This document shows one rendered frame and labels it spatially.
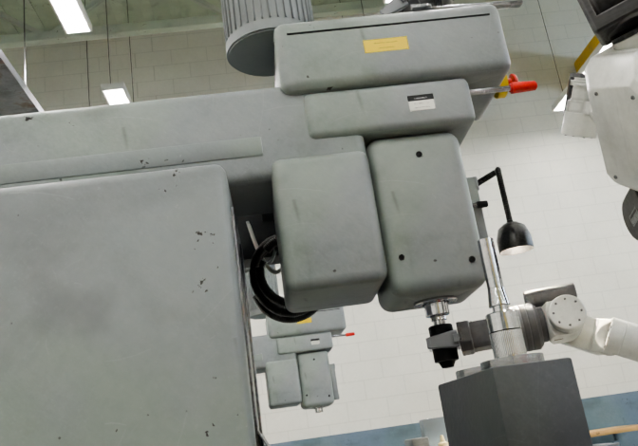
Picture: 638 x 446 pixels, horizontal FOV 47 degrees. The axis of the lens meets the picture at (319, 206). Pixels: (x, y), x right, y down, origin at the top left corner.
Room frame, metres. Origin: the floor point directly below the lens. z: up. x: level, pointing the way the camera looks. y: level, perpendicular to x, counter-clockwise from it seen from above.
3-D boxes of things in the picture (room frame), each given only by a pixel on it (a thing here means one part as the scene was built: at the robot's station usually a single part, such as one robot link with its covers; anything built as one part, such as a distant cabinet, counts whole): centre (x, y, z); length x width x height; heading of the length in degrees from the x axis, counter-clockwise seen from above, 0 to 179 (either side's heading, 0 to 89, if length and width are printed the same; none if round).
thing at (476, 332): (1.42, -0.29, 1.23); 0.13 x 0.12 x 0.10; 170
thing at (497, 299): (1.08, -0.24, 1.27); 0.03 x 0.03 x 0.11
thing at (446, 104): (1.43, -0.16, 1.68); 0.34 x 0.24 x 0.10; 95
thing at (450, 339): (1.40, -0.19, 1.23); 0.06 x 0.02 x 0.03; 80
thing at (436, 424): (1.67, -0.18, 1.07); 0.06 x 0.05 x 0.06; 2
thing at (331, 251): (1.42, 0.00, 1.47); 0.24 x 0.19 x 0.26; 5
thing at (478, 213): (1.44, -0.31, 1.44); 0.04 x 0.04 x 0.21; 5
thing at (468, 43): (1.43, -0.18, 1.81); 0.47 x 0.26 x 0.16; 95
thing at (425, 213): (1.43, -0.19, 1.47); 0.21 x 0.19 x 0.32; 5
